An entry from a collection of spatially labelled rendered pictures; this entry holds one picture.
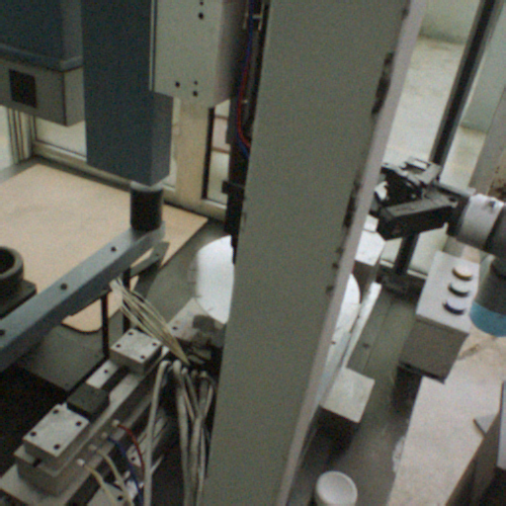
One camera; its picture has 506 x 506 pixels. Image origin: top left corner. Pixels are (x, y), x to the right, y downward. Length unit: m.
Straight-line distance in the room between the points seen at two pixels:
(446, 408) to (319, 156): 2.16
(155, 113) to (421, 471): 1.65
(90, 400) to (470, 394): 1.78
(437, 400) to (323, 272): 2.15
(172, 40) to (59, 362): 0.62
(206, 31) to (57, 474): 0.62
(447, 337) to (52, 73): 0.87
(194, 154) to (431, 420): 1.34
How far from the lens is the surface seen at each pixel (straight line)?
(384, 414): 1.15
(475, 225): 0.82
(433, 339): 1.20
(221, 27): 0.65
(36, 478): 0.91
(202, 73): 0.66
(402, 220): 0.79
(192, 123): 1.54
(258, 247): 0.20
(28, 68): 0.92
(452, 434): 2.24
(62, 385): 1.01
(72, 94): 0.90
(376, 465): 1.07
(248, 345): 0.23
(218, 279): 1.04
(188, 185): 1.61
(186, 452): 0.84
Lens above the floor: 1.57
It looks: 33 degrees down
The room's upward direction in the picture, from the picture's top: 9 degrees clockwise
